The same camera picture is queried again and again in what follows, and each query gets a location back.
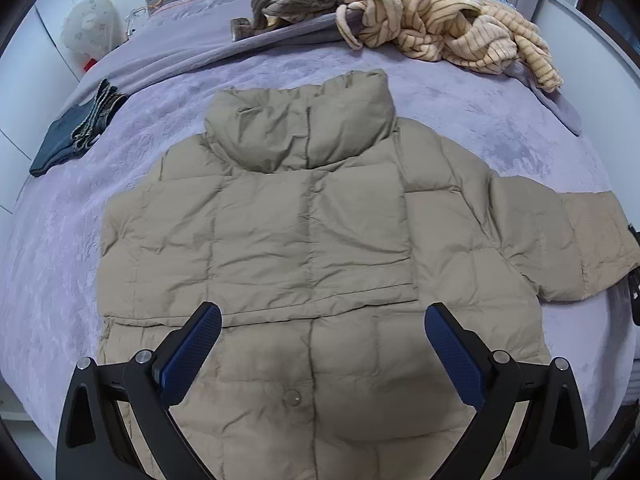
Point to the white round fan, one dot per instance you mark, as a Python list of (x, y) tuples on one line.
[(90, 25)]

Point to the purple fleece blanket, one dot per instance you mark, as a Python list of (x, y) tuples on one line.
[(150, 110)]

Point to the dark framed window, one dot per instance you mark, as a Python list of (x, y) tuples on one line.
[(612, 15)]

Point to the beige puffer jacket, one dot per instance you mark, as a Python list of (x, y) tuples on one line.
[(310, 240)]

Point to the folded dark jeans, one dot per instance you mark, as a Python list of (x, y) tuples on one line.
[(60, 135)]

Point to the cream striped fleece garment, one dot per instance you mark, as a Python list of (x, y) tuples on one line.
[(450, 15)]

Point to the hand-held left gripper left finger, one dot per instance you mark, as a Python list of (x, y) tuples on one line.
[(192, 355)]

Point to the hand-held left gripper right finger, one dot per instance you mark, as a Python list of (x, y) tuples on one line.
[(452, 355)]

